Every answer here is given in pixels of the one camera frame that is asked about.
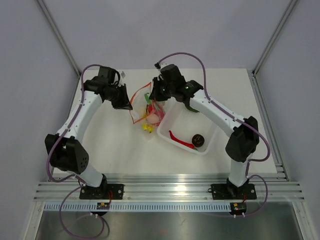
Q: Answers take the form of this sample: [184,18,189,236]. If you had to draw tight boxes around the yellow banana bunch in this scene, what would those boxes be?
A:
[141,123,155,133]

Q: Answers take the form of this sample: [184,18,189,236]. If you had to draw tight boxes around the aluminium mounting rail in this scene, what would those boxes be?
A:
[33,173,305,202]

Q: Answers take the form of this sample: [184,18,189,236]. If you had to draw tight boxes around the pink peach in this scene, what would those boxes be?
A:
[146,113,160,125]

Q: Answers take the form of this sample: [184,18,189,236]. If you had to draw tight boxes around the right small circuit board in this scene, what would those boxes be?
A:
[230,202,247,213]

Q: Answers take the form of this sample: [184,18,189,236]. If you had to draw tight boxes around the left small circuit board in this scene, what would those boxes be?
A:
[96,202,110,210]

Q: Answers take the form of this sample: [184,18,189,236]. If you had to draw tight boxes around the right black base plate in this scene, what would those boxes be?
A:
[208,183,257,200]

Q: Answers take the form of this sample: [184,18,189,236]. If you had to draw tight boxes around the right aluminium frame post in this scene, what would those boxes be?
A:
[252,0,300,77]

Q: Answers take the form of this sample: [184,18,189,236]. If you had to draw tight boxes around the white slotted cable duct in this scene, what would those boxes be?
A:
[43,201,231,213]

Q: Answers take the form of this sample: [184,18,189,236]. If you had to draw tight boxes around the small circuit board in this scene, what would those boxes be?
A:
[230,202,247,213]
[96,202,110,210]

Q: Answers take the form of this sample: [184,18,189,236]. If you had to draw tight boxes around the aluminium frame post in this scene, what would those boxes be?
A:
[34,0,81,78]
[252,0,300,77]

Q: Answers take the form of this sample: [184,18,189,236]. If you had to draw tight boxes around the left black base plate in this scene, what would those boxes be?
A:
[79,184,124,200]

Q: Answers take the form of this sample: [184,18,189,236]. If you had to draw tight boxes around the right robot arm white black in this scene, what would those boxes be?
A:
[150,63,259,199]

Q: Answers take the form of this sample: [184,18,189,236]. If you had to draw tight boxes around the red dragon fruit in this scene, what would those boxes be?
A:
[144,93,165,121]

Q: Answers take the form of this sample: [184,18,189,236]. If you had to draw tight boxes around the left aluminium frame post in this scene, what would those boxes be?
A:
[34,0,81,78]

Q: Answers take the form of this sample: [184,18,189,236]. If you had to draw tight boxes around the green avocado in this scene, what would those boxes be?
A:
[184,104,199,113]

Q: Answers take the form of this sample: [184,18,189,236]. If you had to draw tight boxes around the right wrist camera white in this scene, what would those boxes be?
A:
[154,62,168,71]

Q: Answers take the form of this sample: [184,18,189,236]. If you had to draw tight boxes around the dark purple mangosteen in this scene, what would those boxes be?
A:
[191,134,205,148]

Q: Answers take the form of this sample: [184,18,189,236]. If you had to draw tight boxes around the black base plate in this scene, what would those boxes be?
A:
[208,183,257,200]
[79,184,124,200]

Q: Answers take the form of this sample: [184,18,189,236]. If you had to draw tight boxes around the clear zip bag orange zipper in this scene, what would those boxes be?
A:
[129,82,166,141]

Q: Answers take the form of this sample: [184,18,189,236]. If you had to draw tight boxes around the white plastic perforated basket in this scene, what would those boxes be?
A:
[156,98,218,156]

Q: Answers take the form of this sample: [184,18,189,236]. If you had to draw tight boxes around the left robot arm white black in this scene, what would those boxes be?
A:
[44,65,133,200]

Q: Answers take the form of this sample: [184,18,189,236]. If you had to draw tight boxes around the red chili pepper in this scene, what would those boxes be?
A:
[168,130,197,150]

